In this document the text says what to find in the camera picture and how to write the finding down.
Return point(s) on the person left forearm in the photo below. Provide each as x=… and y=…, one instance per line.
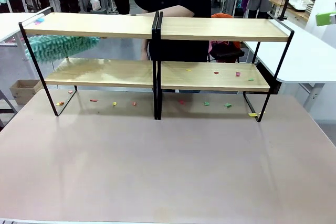
x=170, y=11

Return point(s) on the person right forearm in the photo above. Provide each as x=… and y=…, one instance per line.
x=144, y=49

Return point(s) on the wooden work table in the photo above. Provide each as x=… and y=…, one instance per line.
x=296, y=14

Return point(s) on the orange cloth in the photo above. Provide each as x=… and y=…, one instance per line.
x=231, y=44

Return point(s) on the pink paper scrap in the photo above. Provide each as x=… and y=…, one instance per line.
x=38, y=23
x=238, y=74
x=11, y=41

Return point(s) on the black chair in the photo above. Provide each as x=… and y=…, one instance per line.
x=228, y=54

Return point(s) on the large yellow paper scrap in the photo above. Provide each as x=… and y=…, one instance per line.
x=252, y=115

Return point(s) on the white plastic bag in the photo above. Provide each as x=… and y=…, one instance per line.
x=95, y=1

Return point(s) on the yellow and red paper scrap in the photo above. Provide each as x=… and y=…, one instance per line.
x=60, y=103

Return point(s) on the cyan paper scrap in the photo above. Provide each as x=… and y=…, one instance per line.
x=40, y=20

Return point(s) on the cardboard box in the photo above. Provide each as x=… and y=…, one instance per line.
x=23, y=93

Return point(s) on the white rectangular table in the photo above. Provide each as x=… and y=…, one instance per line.
x=10, y=24

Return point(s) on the two-tier wooden shelf black frame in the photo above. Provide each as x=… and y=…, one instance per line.
x=92, y=24
x=223, y=28

